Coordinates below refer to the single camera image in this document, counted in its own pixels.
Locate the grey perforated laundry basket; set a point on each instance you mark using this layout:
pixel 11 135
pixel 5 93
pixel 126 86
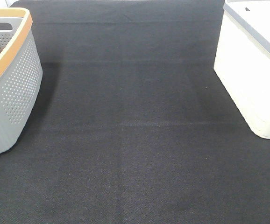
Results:
pixel 20 74

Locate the black table mat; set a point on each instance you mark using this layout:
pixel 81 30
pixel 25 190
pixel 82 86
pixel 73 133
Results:
pixel 131 124

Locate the white storage box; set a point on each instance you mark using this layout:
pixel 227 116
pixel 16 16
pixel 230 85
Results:
pixel 242 60

